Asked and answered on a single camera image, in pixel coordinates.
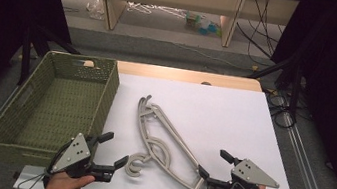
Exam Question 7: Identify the clear plastic bag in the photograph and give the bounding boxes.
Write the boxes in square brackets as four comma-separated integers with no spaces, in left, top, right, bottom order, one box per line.
[84,0,108,22]

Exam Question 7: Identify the white floor cable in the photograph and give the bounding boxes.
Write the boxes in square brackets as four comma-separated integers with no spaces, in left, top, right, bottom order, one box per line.
[170,42,251,72]

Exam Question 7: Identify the pile of colourful toys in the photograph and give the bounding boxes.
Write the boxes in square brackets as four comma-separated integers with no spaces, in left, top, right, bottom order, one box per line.
[182,10,225,39]

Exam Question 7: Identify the coiled black floor cables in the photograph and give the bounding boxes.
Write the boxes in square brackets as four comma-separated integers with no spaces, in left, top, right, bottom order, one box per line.
[261,87,312,133]

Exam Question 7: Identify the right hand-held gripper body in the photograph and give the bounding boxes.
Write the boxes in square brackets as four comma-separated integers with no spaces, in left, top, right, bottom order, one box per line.
[227,156,283,189]

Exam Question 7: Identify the grey plastic clothes hanger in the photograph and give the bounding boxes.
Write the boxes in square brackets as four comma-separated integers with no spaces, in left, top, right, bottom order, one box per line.
[125,93,232,189]
[122,94,231,189]

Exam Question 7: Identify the white table mat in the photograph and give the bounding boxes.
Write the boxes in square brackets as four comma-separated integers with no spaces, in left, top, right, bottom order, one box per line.
[12,57,319,189]

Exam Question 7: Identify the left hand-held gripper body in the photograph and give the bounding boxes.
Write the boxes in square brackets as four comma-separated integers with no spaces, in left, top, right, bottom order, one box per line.
[44,128,104,183]

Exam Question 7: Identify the person's left hand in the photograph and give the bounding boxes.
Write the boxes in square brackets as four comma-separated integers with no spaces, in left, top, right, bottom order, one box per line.
[40,167,97,189]

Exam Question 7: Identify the white wire hangers on floor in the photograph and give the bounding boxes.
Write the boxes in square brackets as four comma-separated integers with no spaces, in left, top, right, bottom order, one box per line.
[125,0,190,22]

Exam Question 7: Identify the grey left gripper cable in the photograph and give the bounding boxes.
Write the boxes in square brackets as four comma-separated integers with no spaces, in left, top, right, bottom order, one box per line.
[14,163,56,189]

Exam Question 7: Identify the black metal stand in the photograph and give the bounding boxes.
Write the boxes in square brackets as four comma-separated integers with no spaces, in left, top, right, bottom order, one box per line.
[14,16,85,94]
[240,49,309,125]

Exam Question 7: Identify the hanging black cables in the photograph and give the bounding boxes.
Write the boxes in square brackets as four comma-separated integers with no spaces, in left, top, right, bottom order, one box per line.
[231,0,290,62]

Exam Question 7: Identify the green woven basket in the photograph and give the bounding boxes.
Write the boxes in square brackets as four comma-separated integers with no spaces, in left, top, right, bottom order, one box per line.
[0,42,124,178]

